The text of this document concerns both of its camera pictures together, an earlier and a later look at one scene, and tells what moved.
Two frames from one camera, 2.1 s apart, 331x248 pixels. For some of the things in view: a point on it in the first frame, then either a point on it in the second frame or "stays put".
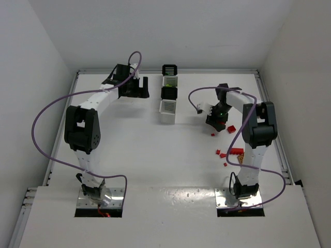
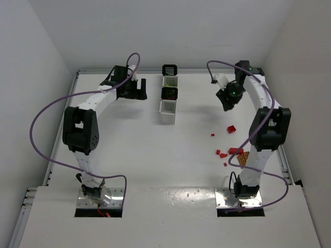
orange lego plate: [240, 158] stays put
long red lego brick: [237, 151] stays put
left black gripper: [138, 91] stays put
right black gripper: [215, 122] to [226, 102]
